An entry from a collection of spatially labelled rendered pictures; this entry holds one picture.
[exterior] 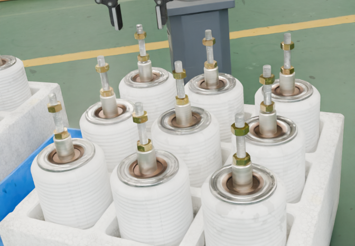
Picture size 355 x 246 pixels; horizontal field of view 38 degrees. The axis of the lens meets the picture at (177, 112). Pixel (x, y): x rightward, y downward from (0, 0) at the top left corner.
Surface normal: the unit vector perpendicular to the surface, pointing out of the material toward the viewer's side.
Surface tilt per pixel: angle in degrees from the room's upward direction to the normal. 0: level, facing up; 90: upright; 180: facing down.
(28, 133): 90
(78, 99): 0
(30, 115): 90
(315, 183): 0
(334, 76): 0
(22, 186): 88
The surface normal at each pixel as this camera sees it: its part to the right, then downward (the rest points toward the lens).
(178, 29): -0.64, 0.43
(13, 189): 0.92, 0.06
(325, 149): -0.10, -0.87
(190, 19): 0.11, 0.47
